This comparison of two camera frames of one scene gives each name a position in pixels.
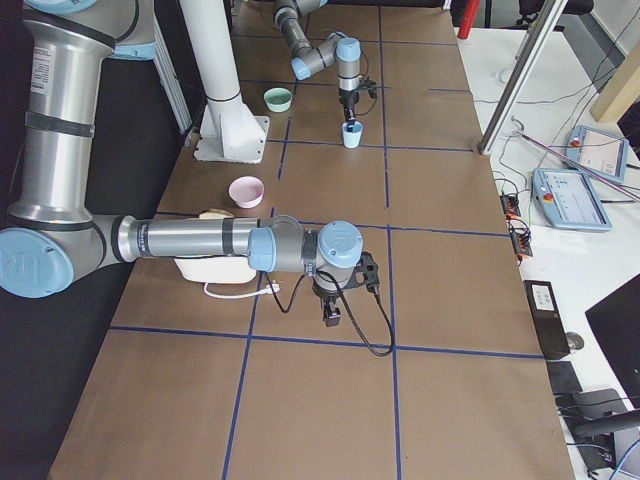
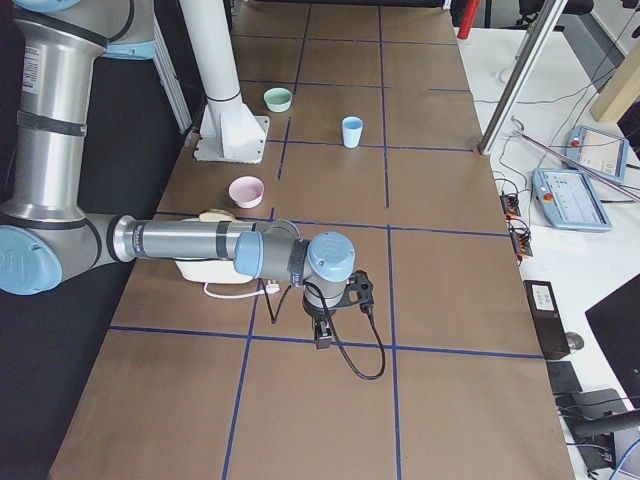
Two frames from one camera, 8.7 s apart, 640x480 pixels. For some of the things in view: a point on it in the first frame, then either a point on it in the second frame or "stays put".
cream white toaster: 215,269 stays put
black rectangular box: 548,318 stays put
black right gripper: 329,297 -> 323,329
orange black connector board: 521,238 stays put
